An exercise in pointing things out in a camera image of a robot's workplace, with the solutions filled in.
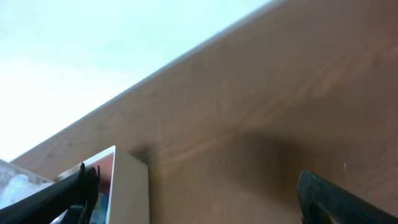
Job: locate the white Pantene tube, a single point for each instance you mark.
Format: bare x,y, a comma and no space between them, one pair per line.
18,183

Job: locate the white cardboard box pink interior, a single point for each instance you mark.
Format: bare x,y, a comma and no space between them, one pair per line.
123,188

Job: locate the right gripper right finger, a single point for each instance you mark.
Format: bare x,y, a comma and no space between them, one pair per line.
324,202

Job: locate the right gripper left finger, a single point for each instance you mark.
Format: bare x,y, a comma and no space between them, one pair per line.
75,196

